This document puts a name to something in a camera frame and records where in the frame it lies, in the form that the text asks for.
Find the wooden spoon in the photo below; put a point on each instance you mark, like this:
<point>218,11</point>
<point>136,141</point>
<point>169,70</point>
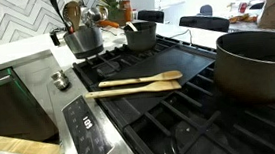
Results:
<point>72,14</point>
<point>168,75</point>

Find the wooden spoon on griddle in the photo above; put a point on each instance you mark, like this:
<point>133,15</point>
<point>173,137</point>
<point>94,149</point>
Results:
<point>168,75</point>

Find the silver utensil container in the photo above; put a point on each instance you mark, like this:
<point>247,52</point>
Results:
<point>85,42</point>

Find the wooden spatula on griddle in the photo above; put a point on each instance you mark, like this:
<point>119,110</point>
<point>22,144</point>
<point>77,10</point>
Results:
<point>153,87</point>

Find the stainless gas stove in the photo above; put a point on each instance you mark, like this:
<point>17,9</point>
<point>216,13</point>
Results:
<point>195,119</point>

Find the small dark pot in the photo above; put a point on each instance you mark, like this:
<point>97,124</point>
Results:
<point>144,38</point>

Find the black cast iron griddle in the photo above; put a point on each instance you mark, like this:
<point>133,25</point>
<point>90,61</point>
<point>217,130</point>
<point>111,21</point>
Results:
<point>174,59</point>

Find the black dining chair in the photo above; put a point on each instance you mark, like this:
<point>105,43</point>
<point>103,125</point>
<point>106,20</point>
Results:
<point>207,23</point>
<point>155,16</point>

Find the stove control knob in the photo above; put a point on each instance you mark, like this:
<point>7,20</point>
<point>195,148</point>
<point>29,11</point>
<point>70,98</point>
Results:
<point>60,80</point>

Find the silver ladle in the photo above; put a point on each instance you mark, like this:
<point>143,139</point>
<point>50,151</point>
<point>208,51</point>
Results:
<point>91,17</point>

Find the potted green plant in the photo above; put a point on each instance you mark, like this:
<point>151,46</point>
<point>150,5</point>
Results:
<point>116,12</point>

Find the large dark pot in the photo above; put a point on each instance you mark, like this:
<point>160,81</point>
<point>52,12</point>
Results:
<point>245,66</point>

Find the black slotted spatula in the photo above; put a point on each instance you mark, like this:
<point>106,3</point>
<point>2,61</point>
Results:
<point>55,6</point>

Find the wooden cart top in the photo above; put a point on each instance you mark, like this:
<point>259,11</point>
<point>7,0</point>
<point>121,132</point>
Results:
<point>23,146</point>

